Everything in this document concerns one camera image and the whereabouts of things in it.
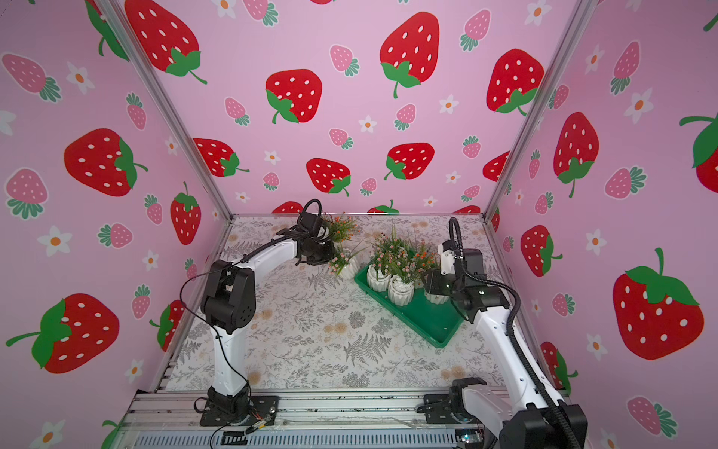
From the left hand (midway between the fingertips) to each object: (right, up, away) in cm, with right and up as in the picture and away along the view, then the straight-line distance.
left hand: (339, 256), depth 99 cm
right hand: (+27, -5, -19) cm, 33 cm away
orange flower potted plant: (+28, -1, -11) cm, 30 cm away
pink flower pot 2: (+22, -9, -6) cm, 24 cm away
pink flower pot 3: (+34, -14, -6) cm, 37 cm away
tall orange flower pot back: (+1, +11, +2) cm, 11 cm away
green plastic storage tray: (+33, -21, -10) cm, 40 cm away
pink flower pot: (+17, 0, -9) cm, 19 cm away
